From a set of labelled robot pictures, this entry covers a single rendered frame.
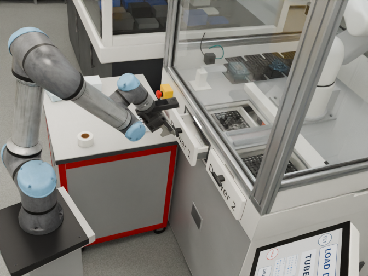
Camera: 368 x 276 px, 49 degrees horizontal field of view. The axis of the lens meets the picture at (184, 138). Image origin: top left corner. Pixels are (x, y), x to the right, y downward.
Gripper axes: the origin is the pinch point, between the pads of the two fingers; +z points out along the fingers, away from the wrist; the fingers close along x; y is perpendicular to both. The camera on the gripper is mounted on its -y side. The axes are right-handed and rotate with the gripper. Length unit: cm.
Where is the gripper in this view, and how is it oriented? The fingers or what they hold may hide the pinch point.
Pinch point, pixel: (173, 129)
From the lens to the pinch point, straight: 173.8
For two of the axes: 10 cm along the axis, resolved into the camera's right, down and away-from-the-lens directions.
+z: 4.4, 5.5, 7.1
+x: 3.6, 6.2, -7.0
